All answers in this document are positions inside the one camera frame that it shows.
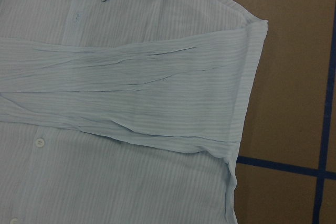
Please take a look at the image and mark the light blue striped shirt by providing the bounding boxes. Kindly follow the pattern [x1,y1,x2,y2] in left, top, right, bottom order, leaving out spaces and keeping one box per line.
[1,0,268,223]

